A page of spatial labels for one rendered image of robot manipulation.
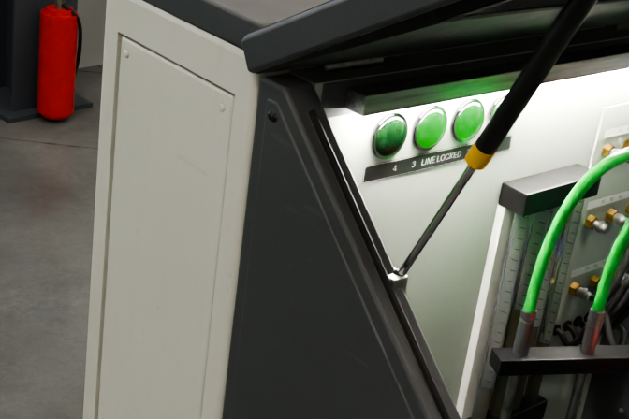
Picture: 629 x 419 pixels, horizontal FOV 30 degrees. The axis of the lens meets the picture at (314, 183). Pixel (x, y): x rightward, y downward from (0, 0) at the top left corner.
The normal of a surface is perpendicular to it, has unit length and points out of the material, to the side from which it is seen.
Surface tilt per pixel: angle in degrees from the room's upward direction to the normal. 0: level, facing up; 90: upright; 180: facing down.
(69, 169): 0
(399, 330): 43
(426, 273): 90
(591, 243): 90
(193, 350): 90
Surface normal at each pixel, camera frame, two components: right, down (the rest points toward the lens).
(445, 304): 0.64, 0.37
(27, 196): 0.13, -0.91
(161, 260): -0.76, 0.17
